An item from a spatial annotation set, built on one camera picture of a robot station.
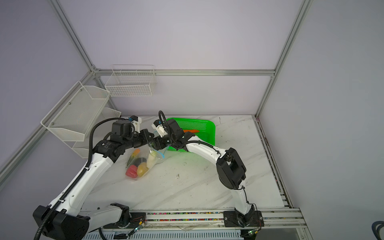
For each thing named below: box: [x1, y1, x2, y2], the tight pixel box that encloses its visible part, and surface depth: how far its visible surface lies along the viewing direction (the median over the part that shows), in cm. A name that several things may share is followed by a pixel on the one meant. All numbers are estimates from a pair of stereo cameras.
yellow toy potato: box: [136, 162, 149, 177], surface depth 87 cm
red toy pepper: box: [125, 165, 138, 178], surface depth 87 cm
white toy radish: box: [146, 150, 158, 169], surface depth 86 cm
